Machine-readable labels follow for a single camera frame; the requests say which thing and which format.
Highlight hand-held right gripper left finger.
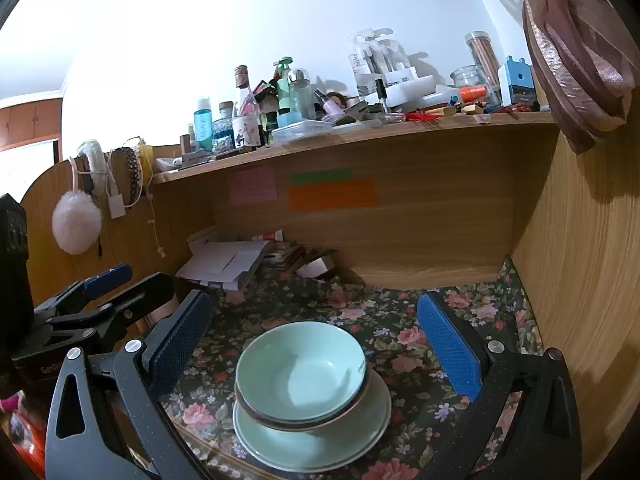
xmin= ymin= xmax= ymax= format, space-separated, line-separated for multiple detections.
xmin=44 ymin=290 xmax=213 ymax=480

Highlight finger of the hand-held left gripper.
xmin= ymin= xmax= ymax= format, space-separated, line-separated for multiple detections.
xmin=33 ymin=263 xmax=133 ymax=318
xmin=45 ymin=273 xmax=176 ymax=343

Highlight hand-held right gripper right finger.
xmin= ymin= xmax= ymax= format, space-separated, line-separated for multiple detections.
xmin=416 ymin=291 xmax=583 ymax=480

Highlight green bowl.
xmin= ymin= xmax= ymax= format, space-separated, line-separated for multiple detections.
xmin=235 ymin=322 xmax=371 ymax=423

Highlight pink bowl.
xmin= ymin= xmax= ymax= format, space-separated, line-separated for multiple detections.
xmin=234 ymin=360 xmax=373 ymax=433

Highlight green plate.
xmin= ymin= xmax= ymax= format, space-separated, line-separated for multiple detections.
xmin=233 ymin=367 xmax=392 ymax=472

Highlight pale pink cup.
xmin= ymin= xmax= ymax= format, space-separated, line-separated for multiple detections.
xmin=145 ymin=292 xmax=178 ymax=333

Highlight dark floral tablecloth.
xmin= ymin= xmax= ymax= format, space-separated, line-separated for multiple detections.
xmin=115 ymin=255 xmax=546 ymax=480

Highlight white fluffy pompom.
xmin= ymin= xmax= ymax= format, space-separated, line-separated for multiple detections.
xmin=51 ymin=191 xmax=102 ymax=256

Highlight red object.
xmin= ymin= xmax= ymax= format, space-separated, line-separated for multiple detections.
xmin=0 ymin=390 xmax=48 ymax=476

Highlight white folded cardboard boxes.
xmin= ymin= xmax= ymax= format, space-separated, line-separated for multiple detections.
xmin=175 ymin=227 xmax=273 ymax=293

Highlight patterned brown headband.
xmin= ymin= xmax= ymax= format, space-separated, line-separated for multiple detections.
xmin=110 ymin=147 xmax=143 ymax=208

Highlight yellow headband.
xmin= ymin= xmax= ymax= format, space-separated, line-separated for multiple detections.
xmin=137 ymin=140 xmax=153 ymax=186

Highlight white fluffy headband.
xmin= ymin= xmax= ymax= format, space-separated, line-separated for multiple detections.
xmin=76 ymin=139 xmax=112 ymax=196

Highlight stack of small cards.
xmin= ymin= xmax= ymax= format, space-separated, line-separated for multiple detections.
xmin=262 ymin=242 xmax=306 ymax=271

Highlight small white box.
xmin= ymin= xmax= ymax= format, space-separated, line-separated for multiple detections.
xmin=295 ymin=255 xmax=337 ymax=280

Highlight pink sticky note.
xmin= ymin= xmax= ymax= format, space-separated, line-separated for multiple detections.
xmin=230 ymin=166 xmax=277 ymax=205

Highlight blue liquid bottle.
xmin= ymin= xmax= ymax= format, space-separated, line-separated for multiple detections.
xmin=194 ymin=96 xmax=213 ymax=153

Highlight blue jar cork lid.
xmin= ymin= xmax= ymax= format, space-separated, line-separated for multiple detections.
xmin=212 ymin=101 xmax=236 ymax=151

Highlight clear labelled glass bottle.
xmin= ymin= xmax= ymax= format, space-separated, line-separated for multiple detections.
xmin=232 ymin=65 xmax=263 ymax=150

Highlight orange sticky note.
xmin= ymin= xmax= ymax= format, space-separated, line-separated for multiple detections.
xmin=289 ymin=178 xmax=378 ymax=211

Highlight green sticky note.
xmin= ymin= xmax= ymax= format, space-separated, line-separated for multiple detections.
xmin=291 ymin=167 xmax=352 ymax=186

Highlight clear plastic case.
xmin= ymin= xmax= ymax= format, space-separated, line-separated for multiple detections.
xmin=272 ymin=121 xmax=335 ymax=145

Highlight green pump bottle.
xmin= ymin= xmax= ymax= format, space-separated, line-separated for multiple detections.
xmin=274 ymin=56 xmax=296 ymax=111

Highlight white bottle orange cap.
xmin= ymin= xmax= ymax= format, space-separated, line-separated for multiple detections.
xmin=432 ymin=85 xmax=488 ymax=106

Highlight clear bottle silver cap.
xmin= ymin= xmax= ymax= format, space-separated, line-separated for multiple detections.
xmin=288 ymin=69 xmax=313 ymax=121

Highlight pink cosmetic bottle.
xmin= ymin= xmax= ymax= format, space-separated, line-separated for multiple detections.
xmin=314 ymin=89 xmax=341 ymax=118

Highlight glass jar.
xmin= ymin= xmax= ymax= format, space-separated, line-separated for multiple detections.
xmin=450 ymin=65 xmax=493 ymax=103

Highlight blue pencil sharpener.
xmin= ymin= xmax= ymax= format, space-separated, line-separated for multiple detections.
xmin=499 ymin=55 xmax=537 ymax=107

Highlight tall clear canister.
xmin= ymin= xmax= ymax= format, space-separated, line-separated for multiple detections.
xmin=465 ymin=31 xmax=501 ymax=91

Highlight packaged brush set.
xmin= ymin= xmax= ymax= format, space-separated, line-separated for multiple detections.
xmin=347 ymin=27 xmax=413 ymax=96

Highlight pink tied curtain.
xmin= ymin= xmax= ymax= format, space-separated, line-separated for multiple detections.
xmin=442 ymin=0 xmax=636 ymax=156

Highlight wooden wall cabinet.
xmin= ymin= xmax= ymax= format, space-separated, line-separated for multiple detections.
xmin=0 ymin=92 xmax=63 ymax=151

